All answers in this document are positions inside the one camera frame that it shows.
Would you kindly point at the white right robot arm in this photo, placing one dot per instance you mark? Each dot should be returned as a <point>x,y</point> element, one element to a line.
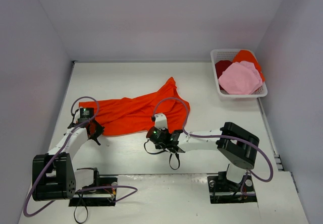
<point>228,140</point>

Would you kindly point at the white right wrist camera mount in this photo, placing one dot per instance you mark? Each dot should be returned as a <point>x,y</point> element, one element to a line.
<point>160,121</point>

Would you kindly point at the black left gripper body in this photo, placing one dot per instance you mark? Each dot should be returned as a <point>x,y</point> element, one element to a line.
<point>94,129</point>

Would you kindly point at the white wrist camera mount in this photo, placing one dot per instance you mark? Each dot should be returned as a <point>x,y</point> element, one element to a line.
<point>160,121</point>
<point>74,114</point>

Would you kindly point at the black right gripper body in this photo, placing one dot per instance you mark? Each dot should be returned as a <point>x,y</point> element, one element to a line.
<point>166,146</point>

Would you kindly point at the orange t shirt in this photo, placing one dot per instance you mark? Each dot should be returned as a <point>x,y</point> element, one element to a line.
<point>246,55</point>
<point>131,115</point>

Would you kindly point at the dark red t shirt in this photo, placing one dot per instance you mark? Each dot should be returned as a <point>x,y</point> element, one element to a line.
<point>221,66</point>

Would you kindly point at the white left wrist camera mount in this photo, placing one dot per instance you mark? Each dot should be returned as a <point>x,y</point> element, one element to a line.
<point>74,114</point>

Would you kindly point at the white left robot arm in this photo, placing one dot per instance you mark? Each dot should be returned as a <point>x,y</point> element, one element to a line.
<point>53,174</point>

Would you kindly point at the pink t shirt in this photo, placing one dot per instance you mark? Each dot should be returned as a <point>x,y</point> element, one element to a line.
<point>240,78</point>

